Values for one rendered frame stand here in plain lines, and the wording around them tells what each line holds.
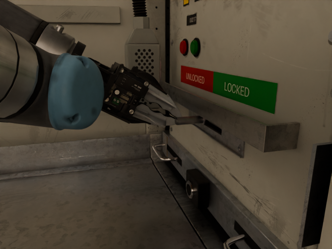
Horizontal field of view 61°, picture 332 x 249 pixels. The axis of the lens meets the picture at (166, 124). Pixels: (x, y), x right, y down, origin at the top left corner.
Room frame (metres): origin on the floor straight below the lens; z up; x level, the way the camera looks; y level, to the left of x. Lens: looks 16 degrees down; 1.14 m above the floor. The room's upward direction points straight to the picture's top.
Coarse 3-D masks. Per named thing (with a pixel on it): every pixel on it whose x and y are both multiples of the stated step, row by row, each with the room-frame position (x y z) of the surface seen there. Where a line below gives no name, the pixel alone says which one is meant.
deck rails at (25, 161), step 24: (48, 144) 0.64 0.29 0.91; (72, 144) 0.66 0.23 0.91; (96, 144) 0.67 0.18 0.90; (120, 144) 0.69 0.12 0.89; (144, 144) 0.71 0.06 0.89; (0, 168) 0.61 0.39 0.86; (24, 168) 0.63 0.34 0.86; (48, 168) 0.64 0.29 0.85; (72, 168) 0.64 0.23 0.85; (96, 168) 0.64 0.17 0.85
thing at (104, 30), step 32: (32, 0) 0.76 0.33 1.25; (64, 0) 0.77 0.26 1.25; (96, 0) 0.78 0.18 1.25; (128, 0) 0.79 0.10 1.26; (64, 32) 0.77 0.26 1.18; (96, 32) 0.78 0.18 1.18; (128, 32) 0.79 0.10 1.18; (0, 128) 0.74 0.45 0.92; (32, 128) 0.75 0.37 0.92; (96, 128) 0.77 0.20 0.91; (128, 128) 0.79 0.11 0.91
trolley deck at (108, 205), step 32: (0, 192) 0.53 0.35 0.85; (32, 192) 0.53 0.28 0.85; (64, 192) 0.53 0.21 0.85; (96, 192) 0.53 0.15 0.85; (128, 192) 0.53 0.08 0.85; (160, 192) 0.53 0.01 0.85; (0, 224) 0.42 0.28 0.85; (32, 224) 0.42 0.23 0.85; (64, 224) 0.42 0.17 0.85; (96, 224) 0.42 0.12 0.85; (128, 224) 0.42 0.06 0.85; (160, 224) 0.42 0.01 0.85
